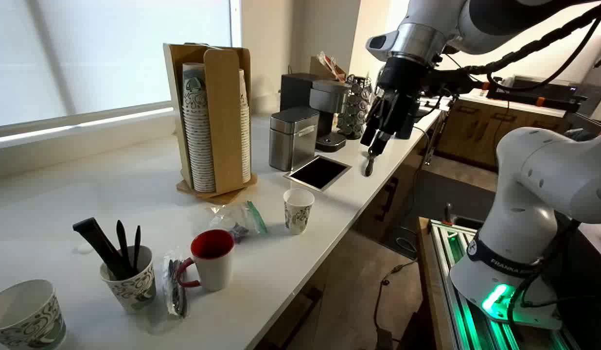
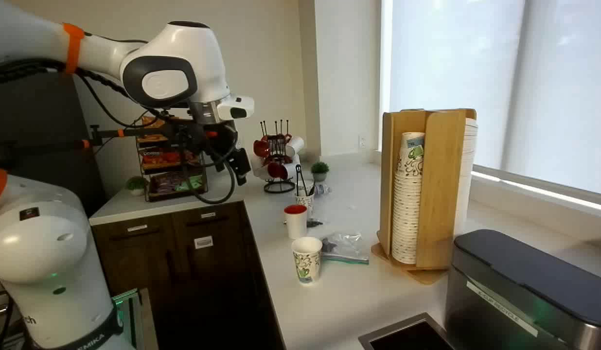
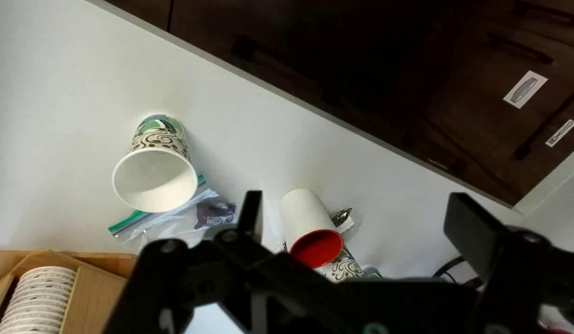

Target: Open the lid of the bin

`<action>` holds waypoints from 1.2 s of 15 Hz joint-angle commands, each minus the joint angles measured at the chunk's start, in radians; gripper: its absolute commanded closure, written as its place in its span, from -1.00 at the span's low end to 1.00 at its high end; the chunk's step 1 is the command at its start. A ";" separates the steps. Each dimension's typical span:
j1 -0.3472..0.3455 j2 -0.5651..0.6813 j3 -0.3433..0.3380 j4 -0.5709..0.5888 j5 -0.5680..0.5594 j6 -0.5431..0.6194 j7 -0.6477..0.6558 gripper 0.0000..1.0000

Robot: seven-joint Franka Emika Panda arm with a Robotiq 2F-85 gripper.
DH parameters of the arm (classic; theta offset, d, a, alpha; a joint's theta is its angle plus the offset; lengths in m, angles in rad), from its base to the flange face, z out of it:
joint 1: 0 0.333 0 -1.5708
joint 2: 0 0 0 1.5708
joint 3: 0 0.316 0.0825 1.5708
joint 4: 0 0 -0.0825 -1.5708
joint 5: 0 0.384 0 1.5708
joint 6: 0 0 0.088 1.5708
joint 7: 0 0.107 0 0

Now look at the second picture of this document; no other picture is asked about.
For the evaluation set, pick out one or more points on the white mug red interior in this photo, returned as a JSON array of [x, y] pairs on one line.
[[296, 219]]

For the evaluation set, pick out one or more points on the patterned paper cup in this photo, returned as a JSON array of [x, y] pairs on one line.
[[307, 258]]

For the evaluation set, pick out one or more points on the stainless steel bin black lid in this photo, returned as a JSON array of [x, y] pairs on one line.
[[504, 293]]

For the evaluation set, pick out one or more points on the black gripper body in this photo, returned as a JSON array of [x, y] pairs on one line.
[[220, 144]]

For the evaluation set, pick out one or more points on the small potted plant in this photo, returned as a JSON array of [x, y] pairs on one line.
[[319, 171], [136, 184]]

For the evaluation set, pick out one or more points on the dark wooden cabinet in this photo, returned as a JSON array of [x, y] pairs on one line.
[[202, 272]]

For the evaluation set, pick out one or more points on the snack rack with packets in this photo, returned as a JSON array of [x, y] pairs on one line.
[[169, 169]]

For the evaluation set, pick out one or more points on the clear plastic zip bag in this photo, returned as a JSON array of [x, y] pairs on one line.
[[344, 247]]

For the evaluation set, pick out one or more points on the wooden paper cup dispenser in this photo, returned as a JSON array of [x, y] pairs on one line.
[[426, 159]]

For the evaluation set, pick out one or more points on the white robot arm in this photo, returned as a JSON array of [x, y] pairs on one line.
[[49, 264]]

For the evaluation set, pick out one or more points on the mug tree with red mugs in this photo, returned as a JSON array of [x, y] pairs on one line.
[[278, 155]]

